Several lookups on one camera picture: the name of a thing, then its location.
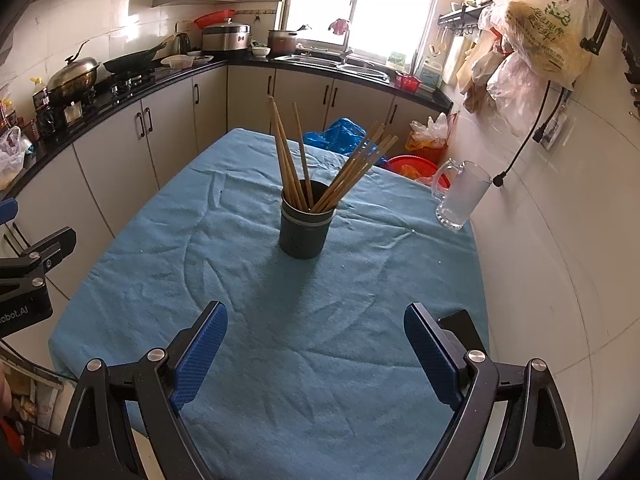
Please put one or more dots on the steel electric kettle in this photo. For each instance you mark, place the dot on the steel electric kettle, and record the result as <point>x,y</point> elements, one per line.
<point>181,44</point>

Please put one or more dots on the cooking oil bottle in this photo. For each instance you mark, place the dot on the cooking oil bottle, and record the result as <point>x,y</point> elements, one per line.
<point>40,92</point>

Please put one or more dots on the kitchen window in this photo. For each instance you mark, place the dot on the kitchen window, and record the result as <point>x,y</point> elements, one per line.
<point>385,5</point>

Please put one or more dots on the black frying pan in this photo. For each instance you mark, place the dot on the black frying pan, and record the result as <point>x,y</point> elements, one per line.
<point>130,62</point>

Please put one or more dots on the brown cooking pot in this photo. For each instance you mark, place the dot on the brown cooking pot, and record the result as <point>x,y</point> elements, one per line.
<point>282,42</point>

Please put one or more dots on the small square kitchen scale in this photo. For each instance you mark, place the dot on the small square kitchen scale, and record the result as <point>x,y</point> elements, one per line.
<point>72,112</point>

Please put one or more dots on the dark grey perforated utensil holder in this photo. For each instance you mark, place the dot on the dark grey perforated utensil holder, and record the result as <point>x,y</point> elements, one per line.
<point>305,235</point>

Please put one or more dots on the red plastic basin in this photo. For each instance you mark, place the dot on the red plastic basin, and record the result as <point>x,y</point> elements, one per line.
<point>215,18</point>

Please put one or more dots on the white cutting board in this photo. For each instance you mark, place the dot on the white cutting board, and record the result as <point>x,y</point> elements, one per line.
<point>456,60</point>

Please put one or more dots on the white plate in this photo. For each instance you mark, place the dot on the white plate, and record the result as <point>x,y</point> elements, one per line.
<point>202,59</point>

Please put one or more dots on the black kitchen countertop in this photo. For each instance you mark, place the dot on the black kitchen countertop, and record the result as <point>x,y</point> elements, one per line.
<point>175,76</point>

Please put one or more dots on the beige lower kitchen cabinets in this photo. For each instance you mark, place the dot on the beige lower kitchen cabinets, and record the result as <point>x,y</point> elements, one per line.
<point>110,155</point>

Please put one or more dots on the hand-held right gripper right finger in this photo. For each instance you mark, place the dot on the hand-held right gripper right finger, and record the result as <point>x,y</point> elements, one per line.
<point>430,355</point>

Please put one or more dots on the white bag with green print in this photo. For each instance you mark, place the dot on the white bag with green print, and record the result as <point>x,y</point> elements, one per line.
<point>550,40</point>

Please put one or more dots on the steel rice cooker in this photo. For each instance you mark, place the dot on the steel rice cooker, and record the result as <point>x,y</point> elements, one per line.
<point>225,37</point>

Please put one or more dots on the clear glass mug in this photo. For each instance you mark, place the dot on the clear glass mug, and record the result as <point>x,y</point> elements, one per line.
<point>462,195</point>

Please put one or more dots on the clear plastic bag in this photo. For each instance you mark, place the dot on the clear plastic bag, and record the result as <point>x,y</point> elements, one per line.
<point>515,95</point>

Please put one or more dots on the white plastic bag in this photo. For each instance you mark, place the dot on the white plastic bag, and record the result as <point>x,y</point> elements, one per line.
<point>10,160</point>

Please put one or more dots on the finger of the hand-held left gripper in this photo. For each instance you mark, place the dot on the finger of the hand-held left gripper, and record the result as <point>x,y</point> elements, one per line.
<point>50,250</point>
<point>7,210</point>

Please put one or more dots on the green and white box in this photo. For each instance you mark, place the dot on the green and white box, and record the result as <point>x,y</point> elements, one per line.
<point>396,59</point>

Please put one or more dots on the red trash basket with bag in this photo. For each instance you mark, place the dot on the red trash basket with bag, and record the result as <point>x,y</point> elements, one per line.
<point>427,140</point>

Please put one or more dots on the black gas stove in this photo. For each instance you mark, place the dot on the black gas stove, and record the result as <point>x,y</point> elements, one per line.
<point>130,82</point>

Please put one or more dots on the steel wok with lid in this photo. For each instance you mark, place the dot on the steel wok with lid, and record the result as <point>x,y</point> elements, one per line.
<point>75,77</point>

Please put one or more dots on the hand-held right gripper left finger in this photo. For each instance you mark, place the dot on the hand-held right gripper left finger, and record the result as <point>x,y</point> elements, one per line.
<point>200,355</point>

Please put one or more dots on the small white bowl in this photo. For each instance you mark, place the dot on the small white bowl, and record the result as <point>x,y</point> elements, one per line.
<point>261,51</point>

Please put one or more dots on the small red basket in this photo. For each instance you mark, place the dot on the small red basket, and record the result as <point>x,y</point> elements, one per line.
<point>407,82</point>

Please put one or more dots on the white plastic food container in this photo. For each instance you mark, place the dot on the white plastic food container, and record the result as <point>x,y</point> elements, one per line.
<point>177,61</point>

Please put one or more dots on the steel faucet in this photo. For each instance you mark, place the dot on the steel faucet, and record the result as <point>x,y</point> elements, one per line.
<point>346,54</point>

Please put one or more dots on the hanging white spoon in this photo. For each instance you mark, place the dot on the hanging white spoon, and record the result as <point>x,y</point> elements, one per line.
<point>437,45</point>

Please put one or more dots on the large red floor basin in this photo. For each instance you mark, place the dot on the large red floor basin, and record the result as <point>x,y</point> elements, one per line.
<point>415,167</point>

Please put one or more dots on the black wall rack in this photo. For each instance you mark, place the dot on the black wall rack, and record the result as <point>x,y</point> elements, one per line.
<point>462,15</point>

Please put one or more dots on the white detergent bottle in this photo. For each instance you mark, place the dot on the white detergent bottle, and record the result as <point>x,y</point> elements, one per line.
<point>431,75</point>

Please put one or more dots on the pink cloth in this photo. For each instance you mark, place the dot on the pink cloth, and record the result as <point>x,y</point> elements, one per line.
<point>339,26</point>

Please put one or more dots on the wall socket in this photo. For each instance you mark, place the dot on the wall socket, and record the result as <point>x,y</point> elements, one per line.
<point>556,132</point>

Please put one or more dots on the set of wooden chopsticks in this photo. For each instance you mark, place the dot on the set of wooden chopsticks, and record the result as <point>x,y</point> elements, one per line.
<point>291,170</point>

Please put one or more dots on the blue plastic bag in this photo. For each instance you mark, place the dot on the blue plastic bag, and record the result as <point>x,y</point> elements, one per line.
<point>345,135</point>

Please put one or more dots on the steel double sink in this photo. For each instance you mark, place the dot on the steel double sink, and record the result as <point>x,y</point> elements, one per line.
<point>330,65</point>

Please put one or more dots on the blue table cloth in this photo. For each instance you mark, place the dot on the blue table cloth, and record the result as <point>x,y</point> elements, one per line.
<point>300,310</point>

